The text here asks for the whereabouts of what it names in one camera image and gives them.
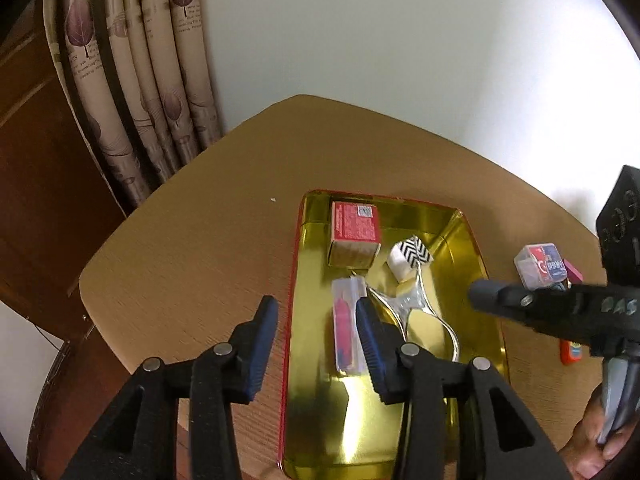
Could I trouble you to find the person's right hand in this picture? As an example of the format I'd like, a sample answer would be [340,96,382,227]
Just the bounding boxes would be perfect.
[560,385,640,480]

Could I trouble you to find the black white zigzag cube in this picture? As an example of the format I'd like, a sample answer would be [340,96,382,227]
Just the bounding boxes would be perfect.
[387,235,433,286]

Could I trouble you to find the brown wooden door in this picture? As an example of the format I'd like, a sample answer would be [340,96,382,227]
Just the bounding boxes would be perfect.
[0,0,126,341]

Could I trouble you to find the clear case with red insert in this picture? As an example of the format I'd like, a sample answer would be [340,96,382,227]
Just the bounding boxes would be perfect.
[331,277,368,376]

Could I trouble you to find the gold metal tin tray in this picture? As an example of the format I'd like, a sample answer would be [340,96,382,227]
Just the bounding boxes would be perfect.
[277,189,508,480]

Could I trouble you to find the orange case with round label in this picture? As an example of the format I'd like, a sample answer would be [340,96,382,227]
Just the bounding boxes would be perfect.
[560,337,586,366]

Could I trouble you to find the red cardboard box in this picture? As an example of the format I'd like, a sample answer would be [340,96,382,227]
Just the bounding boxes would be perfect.
[327,200,382,267]

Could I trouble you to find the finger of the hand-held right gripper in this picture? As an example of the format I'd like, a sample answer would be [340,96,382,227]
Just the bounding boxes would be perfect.
[468,279,597,335]

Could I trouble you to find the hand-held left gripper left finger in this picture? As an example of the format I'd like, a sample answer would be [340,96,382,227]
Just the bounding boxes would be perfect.
[60,295,279,480]

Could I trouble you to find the beige leaf print curtain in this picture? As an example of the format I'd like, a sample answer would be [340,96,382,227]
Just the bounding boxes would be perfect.
[42,0,223,208]

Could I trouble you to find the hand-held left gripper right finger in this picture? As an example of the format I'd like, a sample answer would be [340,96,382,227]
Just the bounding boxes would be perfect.
[354,296,573,480]

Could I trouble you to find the silver metal tool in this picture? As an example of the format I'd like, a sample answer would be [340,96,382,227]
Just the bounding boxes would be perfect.
[365,265,461,363]

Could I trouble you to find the clear box with printed cards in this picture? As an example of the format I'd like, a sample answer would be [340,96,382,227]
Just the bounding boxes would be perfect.
[514,242,570,288]

